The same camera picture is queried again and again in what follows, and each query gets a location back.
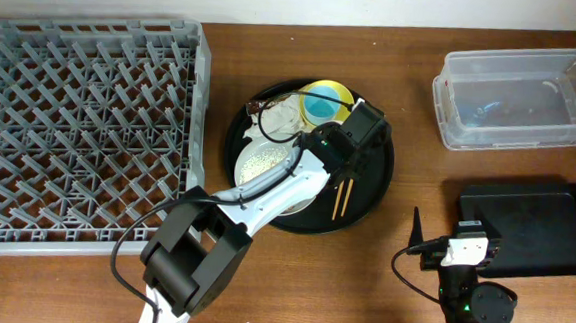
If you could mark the right wooden chopstick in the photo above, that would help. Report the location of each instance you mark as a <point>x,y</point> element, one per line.
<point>350,183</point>

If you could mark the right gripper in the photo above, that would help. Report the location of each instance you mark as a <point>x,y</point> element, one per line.
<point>431,258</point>

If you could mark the left wooden chopstick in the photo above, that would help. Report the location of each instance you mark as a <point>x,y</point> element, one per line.
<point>338,197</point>

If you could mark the light blue cup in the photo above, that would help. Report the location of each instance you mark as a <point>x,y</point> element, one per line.
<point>321,106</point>

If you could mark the clear plastic bin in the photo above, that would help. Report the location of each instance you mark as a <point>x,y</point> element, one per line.
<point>507,99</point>

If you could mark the grey plate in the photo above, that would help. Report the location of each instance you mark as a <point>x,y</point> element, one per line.
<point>262,143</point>

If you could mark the food scraps on plate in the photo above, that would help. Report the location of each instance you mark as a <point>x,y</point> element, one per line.
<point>259,161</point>

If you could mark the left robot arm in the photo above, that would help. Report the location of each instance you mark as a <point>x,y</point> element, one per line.
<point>204,238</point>

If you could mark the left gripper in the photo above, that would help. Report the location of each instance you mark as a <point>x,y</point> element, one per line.
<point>332,132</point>

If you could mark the black rectangular bin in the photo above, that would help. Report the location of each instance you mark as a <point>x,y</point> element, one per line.
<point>537,223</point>

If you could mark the crumpled white napkin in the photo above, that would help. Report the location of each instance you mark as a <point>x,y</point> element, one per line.
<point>284,118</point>

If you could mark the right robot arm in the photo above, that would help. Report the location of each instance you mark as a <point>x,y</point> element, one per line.
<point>461,295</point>

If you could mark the wooden chopstick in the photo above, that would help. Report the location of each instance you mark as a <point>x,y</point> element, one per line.
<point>350,183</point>
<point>338,197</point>

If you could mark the grey plastic dishwasher rack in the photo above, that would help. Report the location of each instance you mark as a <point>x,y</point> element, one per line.
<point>100,122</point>

